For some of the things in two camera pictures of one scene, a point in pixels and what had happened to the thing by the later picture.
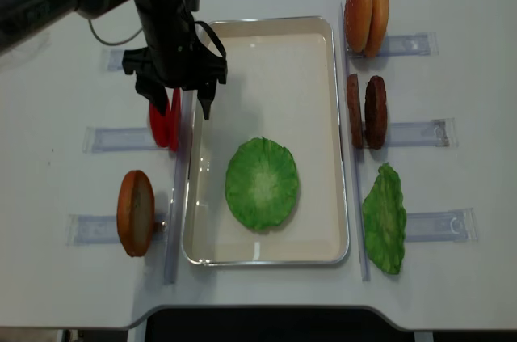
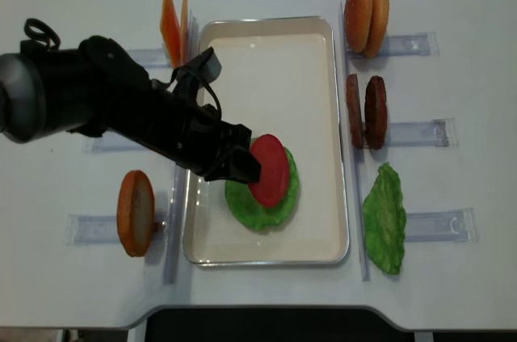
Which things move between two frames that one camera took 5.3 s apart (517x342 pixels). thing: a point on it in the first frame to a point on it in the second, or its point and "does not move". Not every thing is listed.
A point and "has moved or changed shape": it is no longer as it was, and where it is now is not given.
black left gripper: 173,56 to 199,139
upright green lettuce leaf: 384,220 does not move
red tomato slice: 160,125 has moved or changed shape
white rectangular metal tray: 283,82 does not move
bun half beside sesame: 379,19 does not move
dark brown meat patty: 376,111 does not move
